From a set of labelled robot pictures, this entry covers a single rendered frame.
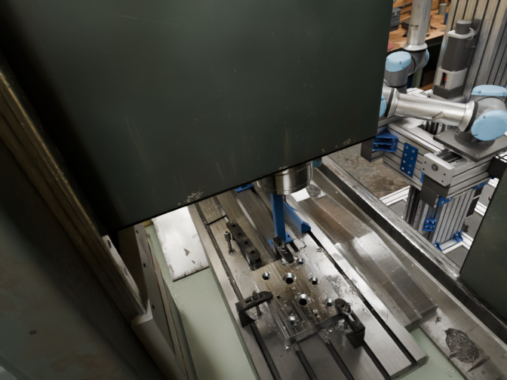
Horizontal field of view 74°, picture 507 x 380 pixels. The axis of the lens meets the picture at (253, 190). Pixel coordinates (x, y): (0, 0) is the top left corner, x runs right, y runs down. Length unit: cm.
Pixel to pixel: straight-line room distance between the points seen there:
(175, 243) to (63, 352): 135
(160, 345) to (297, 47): 68
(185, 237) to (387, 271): 103
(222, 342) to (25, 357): 110
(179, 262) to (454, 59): 160
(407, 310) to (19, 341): 134
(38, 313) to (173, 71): 39
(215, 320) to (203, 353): 15
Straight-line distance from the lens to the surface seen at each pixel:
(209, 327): 165
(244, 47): 62
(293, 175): 85
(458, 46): 177
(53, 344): 58
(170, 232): 192
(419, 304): 162
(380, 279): 161
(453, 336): 163
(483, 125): 148
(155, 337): 82
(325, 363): 122
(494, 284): 151
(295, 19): 65
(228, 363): 156
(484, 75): 182
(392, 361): 125
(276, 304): 122
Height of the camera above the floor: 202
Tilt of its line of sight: 39 degrees down
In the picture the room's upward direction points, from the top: 9 degrees counter-clockwise
